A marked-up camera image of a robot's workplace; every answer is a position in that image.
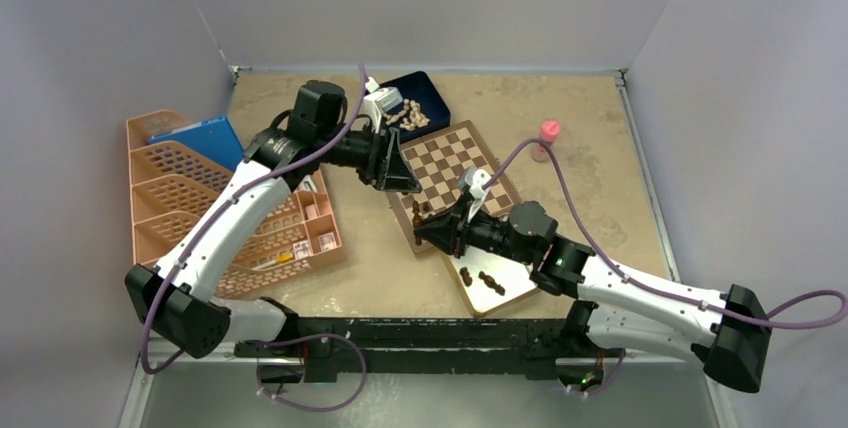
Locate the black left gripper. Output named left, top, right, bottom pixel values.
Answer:
left=317, top=120, right=421, bottom=191

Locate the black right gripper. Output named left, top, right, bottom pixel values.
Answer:
left=415, top=194, right=534, bottom=265

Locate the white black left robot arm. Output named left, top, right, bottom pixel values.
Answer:
left=125, top=79, right=421, bottom=358

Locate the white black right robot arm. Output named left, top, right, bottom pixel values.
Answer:
left=413, top=202, right=771, bottom=393

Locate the dark chess piece on board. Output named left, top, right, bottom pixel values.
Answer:
left=411, top=200, right=424, bottom=228

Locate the wooden chess board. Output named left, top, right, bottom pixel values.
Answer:
left=387, top=120, right=500, bottom=257

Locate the pile of dark chess pieces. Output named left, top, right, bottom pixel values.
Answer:
left=459, top=267, right=506, bottom=296

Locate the pile of light chess pieces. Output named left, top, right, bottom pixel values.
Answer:
left=386, top=98, right=431, bottom=133

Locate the metal gold-rimmed tin tray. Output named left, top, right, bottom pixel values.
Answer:
left=441, top=247, right=539, bottom=318

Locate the dark blue square tray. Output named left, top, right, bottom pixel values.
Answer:
left=379, top=71, right=451, bottom=144

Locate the orange plastic basket tray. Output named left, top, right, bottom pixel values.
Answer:
left=216, top=170, right=347, bottom=299

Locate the pink lidded small bottle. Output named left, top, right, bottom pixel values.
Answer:
left=532, top=120, right=561, bottom=163

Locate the blue folder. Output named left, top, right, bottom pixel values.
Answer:
left=148, top=116, right=243, bottom=171

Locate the orange plastic file organizer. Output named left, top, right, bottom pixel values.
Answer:
left=126, top=110, right=232, bottom=267

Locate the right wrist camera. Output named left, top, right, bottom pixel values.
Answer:
left=457, top=166, right=491, bottom=222

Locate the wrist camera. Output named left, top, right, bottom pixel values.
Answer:
left=457, top=166, right=491, bottom=222
left=361, top=77, right=403, bottom=132

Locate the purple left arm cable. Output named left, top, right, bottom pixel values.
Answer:
left=139, top=61, right=370, bottom=377

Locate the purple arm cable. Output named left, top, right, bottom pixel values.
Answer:
left=482, top=138, right=848, bottom=332
left=139, top=61, right=370, bottom=377

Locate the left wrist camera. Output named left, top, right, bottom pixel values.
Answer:
left=361, top=77, right=403, bottom=132

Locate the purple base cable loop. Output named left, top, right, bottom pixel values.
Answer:
left=255, top=332, right=371, bottom=414

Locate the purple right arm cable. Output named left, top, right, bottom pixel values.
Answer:
left=482, top=138, right=848, bottom=332

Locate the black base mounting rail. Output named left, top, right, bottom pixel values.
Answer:
left=139, top=315, right=722, bottom=387

